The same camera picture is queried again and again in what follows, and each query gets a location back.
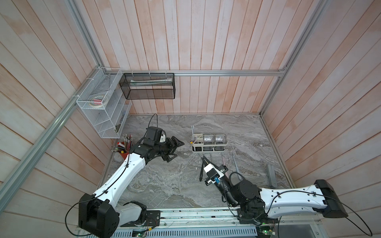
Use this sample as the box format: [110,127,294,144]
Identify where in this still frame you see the white wire mesh shelf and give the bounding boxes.
[76,67,132,139]

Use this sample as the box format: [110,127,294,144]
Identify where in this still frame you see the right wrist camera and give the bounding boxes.
[204,166,224,186]

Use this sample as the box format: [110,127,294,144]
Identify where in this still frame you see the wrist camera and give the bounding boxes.
[144,127,166,146]
[204,166,224,186]

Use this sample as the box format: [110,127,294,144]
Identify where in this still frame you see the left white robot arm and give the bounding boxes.
[77,127,184,238]

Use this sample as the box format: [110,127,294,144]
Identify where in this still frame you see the black toothbrush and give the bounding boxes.
[199,162,204,181]

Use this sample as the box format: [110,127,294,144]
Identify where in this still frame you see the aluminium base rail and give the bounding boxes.
[106,207,328,238]

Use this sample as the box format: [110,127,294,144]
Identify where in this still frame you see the black wire mesh basket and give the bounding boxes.
[119,73,176,100]

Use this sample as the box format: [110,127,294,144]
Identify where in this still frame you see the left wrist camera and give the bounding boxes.
[144,127,166,146]

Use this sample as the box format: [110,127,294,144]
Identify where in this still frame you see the red pencil cup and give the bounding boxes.
[116,146,130,160]

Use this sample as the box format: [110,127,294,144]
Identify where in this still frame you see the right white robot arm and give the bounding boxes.
[201,156,348,225]

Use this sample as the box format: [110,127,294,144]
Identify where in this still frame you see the grey flat block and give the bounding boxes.
[267,164,278,188]

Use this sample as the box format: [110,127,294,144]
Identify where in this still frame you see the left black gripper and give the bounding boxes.
[154,136,185,162]

